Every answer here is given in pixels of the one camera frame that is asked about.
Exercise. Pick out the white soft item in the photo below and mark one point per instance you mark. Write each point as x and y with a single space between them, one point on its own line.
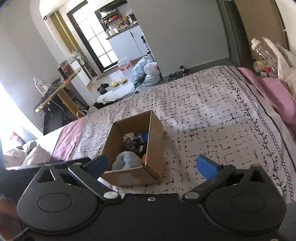
128 136

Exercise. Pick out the black framed glass door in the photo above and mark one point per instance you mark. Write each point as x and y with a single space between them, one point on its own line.
91 29

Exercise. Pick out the patterned white bedspread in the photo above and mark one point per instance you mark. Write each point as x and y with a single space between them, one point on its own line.
214 112

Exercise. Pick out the grey garbage bags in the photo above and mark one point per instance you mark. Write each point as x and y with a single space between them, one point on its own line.
146 72

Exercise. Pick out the black slippers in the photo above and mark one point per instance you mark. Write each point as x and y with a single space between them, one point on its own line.
102 89

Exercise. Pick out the dark grey cloth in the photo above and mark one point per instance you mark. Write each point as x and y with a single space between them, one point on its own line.
137 146

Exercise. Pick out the pink blanket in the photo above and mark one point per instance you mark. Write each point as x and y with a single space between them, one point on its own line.
276 94

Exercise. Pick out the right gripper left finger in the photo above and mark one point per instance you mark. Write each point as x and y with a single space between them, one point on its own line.
87 176

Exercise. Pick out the small cup with label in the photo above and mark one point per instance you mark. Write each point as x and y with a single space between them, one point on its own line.
260 66

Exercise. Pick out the white kitchen cabinet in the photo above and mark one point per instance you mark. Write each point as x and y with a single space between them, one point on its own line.
128 43

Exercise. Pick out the beige slippers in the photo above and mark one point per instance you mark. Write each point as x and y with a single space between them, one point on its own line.
121 80

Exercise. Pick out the brown headboard panel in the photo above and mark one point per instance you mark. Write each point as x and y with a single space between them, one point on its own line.
262 18

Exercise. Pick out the red water bottle pack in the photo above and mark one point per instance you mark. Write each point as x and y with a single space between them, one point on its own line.
124 64

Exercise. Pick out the clear plastic bottle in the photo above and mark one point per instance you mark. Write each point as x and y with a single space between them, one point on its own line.
265 53

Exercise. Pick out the pink pillow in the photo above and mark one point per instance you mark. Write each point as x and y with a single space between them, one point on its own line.
17 153

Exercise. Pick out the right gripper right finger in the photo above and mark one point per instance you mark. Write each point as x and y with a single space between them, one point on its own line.
215 176

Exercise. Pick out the person's right hand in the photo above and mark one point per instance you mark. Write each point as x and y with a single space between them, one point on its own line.
10 225

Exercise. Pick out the brown cardboard box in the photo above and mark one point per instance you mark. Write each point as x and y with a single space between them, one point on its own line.
152 167

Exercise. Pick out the yellow edged table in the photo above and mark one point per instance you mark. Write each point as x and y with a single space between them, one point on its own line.
60 92

